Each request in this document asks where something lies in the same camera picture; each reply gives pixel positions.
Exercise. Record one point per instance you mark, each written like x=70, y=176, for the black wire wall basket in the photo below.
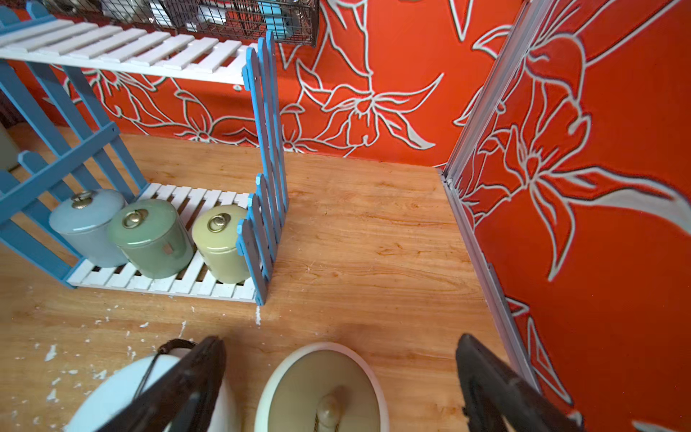
x=230, y=20

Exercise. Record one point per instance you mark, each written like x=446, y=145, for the small yellow-green tea canister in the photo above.
x=215, y=234

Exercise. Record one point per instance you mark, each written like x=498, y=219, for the small green tea canister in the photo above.
x=152, y=236

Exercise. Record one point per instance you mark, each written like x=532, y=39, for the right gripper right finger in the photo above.
x=496, y=397

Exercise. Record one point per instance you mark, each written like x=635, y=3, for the small blue tea canister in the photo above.
x=83, y=221

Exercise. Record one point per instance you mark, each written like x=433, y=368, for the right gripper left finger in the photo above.
x=182, y=390

